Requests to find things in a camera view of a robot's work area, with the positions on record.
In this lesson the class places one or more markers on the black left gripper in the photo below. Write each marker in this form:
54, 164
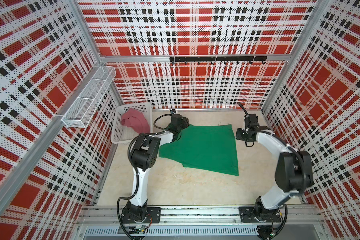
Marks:
185, 122

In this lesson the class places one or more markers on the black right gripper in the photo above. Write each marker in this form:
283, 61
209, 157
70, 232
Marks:
238, 133

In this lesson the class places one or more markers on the green tank top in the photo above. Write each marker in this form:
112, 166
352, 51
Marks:
210, 148

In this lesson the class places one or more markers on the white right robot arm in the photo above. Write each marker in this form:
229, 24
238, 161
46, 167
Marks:
293, 174

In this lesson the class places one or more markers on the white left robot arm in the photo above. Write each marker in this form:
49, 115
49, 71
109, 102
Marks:
142, 154

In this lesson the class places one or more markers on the pink tank top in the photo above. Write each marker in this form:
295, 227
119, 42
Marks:
135, 119

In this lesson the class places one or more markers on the white plastic laundry basket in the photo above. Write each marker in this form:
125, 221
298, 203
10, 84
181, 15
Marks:
122, 134

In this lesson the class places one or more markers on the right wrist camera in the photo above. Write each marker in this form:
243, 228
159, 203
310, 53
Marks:
251, 122

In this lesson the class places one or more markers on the black wall hook rail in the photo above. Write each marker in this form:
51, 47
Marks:
249, 59

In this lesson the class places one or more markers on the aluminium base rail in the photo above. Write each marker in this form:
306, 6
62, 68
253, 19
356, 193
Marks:
202, 215

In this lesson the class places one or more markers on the white wire wall shelf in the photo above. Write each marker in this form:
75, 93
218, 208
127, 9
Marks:
90, 96

